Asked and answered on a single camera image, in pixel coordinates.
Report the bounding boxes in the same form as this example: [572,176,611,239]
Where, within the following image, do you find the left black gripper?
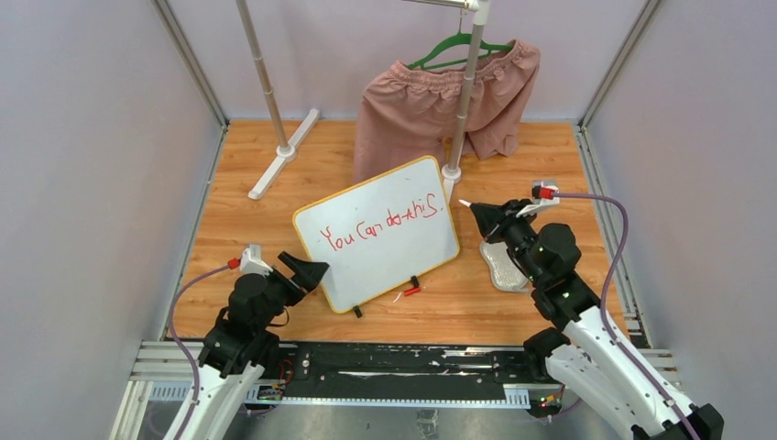
[255,251,327,334]

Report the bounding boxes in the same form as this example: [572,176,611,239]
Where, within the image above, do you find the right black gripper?
[472,198,544,286]

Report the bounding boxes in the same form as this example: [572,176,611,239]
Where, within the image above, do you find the yellow framed whiteboard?
[292,156,460,314]

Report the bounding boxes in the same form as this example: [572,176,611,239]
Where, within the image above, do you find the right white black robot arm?
[467,199,724,439]

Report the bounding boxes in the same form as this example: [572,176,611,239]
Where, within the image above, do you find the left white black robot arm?
[165,244,330,439]

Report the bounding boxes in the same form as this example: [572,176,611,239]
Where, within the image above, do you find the grey whiteboard eraser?
[479,242,530,293]

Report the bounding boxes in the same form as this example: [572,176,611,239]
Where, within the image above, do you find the white clothes rack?
[236,0,490,201]

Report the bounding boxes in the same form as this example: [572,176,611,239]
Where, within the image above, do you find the pink shorts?
[353,39,541,182]

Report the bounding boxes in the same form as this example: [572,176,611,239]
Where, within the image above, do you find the green clothes hanger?
[407,20,513,71]

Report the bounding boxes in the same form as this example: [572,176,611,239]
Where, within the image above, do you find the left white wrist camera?
[238,244,273,276]

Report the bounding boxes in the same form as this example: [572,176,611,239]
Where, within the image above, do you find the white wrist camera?
[238,244,273,276]
[516,180,560,217]

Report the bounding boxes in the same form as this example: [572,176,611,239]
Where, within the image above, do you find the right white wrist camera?
[516,180,560,217]

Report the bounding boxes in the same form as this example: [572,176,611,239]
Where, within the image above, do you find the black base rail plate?
[221,339,584,420]

